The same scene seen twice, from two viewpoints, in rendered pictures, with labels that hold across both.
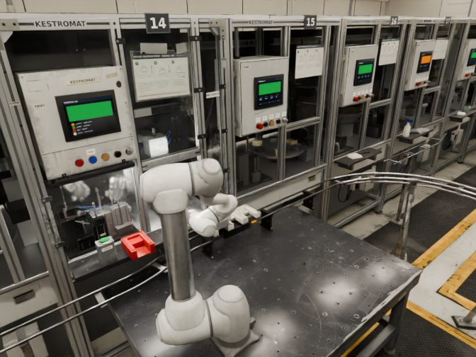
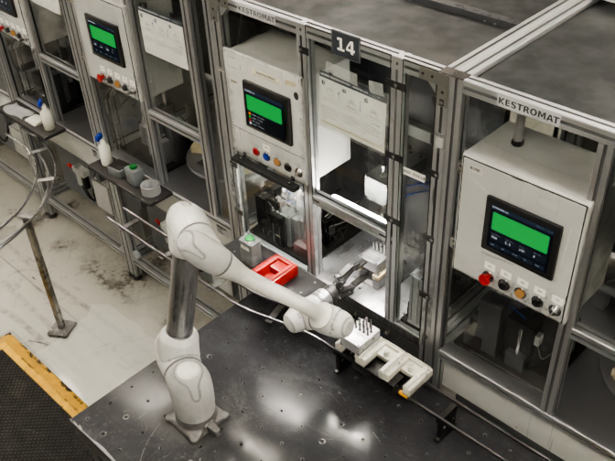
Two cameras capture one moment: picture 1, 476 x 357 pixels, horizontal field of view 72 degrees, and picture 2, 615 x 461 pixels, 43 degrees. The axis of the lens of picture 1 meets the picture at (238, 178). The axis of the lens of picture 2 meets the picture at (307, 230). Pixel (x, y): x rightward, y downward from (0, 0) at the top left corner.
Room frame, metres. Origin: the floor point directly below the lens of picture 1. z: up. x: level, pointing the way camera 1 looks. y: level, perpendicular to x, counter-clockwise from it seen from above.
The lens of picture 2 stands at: (1.32, -1.94, 3.07)
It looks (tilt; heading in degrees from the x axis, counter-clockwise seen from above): 38 degrees down; 83
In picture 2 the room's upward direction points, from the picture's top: 3 degrees counter-clockwise
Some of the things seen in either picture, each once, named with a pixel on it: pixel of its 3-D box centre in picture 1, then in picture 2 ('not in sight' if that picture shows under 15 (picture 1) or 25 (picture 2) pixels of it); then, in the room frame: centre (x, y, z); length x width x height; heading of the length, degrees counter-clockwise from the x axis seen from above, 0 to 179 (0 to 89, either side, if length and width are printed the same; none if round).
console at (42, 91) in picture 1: (78, 117); (285, 105); (1.57, 0.76, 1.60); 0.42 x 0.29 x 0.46; 128
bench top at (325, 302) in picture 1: (265, 281); (302, 445); (1.47, -0.14, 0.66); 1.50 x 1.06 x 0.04; 128
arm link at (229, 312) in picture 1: (229, 310); (190, 387); (1.08, 0.05, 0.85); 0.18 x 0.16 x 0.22; 105
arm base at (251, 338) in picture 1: (236, 330); (199, 416); (1.10, 0.03, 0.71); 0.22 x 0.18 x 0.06; 128
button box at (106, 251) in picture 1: (105, 249); (252, 248); (1.38, 0.68, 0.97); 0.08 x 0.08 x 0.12; 38
